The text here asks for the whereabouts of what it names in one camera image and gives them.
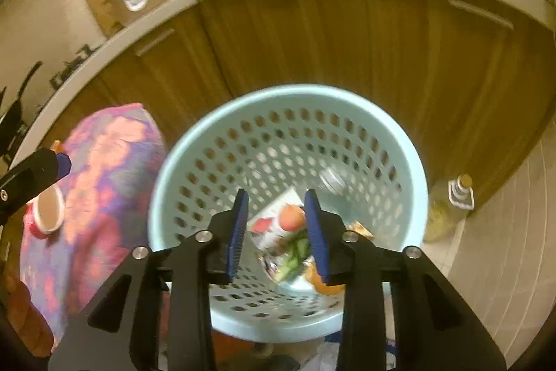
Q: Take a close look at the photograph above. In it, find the yellow cooking oil bottle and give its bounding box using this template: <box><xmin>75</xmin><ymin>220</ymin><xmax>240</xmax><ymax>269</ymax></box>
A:
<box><xmin>423</xmin><ymin>173</ymin><xmax>474</xmax><ymax>243</ymax></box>

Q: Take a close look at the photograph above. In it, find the red paper cup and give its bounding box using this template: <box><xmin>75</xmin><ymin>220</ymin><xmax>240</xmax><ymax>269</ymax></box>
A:
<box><xmin>24</xmin><ymin>184</ymin><xmax>66</xmax><ymax>239</ymax></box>

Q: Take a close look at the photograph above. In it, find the orange snack packet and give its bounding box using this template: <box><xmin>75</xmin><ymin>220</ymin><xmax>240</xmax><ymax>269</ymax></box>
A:
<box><xmin>346</xmin><ymin>220</ymin><xmax>374</xmax><ymax>241</ymax></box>

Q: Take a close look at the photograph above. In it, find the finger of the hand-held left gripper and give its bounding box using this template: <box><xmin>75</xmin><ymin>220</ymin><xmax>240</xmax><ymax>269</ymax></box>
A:
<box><xmin>0</xmin><ymin>147</ymin><xmax>72</xmax><ymax>224</ymax></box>

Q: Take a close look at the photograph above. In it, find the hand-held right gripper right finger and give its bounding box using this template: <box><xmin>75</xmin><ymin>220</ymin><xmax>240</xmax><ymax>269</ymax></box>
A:
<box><xmin>304</xmin><ymin>188</ymin><xmax>507</xmax><ymax>371</ymax></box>

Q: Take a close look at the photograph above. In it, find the black wok pan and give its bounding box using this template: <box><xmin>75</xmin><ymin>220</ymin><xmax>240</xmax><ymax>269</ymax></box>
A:
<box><xmin>0</xmin><ymin>60</ymin><xmax>44</xmax><ymax>154</ymax></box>

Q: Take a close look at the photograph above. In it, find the light blue plastic basket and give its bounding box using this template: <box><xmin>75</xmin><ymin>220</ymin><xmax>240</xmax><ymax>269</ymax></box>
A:
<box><xmin>148</xmin><ymin>83</ymin><xmax>431</xmax><ymax>343</ymax></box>

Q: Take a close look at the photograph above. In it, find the floral purple tablecloth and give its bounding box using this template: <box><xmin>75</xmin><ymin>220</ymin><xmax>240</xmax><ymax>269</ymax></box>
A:
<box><xmin>0</xmin><ymin>104</ymin><xmax>170</xmax><ymax>358</ymax></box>

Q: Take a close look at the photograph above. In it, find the printed white snack packet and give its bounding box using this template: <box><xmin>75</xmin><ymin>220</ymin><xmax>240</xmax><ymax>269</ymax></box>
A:
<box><xmin>247</xmin><ymin>186</ymin><xmax>316</xmax><ymax>280</ymax></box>

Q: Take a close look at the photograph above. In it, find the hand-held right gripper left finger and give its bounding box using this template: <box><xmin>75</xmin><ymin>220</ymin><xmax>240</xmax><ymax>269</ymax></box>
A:
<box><xmin>48</xmin><ymin>188</ymin><xmax>250</xmax><ymax>371</ymax></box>

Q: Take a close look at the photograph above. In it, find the wooden kitchen base cabinet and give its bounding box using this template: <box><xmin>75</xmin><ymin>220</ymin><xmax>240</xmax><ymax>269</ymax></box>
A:
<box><xmin>9</xmin><ymin>0</ymin><xmax>556</xmax><ymax>224</ymax></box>

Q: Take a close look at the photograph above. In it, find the black gas stove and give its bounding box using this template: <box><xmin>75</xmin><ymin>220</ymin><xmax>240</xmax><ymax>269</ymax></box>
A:
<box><xmin>50</xmin><ymin>43</ymin><xmax>105</xmax><ymax>91</ymax></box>

